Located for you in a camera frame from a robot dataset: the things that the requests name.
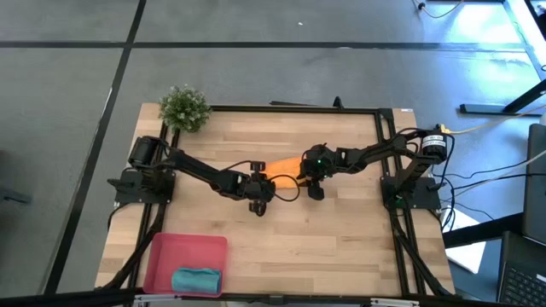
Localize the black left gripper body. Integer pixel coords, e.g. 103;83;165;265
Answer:
249;160;269;217

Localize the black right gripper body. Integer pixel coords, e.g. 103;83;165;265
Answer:
306;143;338;200

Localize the orange microfiber towel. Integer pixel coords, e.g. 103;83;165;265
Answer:
259;156;309;190

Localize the teal microfiber towel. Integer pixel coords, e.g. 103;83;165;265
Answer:
171;267;223;295

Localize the pink plastic basket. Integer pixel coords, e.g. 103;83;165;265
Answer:
142;232;229;298

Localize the artificial green plant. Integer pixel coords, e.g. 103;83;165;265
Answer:
158;84;212;133

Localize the white paper sheet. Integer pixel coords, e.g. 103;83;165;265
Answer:
443;208;487;274

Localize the black table leg beam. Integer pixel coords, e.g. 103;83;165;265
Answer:
443;211;524;249

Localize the black laptop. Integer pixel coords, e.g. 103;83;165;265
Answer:
497;123;546;307

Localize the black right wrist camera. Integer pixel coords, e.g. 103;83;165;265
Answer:
309;151;338;178

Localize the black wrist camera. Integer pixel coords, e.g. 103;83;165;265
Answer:
309;151;338;178
229;171;256;198

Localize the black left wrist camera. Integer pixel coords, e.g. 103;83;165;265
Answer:
229;171;256;198

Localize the black aluminium table frame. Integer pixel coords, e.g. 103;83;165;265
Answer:
96;104;456;299

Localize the silver metal bracket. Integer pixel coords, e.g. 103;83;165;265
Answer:
132;293;183;307
369;297;421;307

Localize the yellow floor cable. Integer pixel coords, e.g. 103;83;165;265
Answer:
447;111;546;136

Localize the black desk frame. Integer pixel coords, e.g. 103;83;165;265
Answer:
459;0;546;116

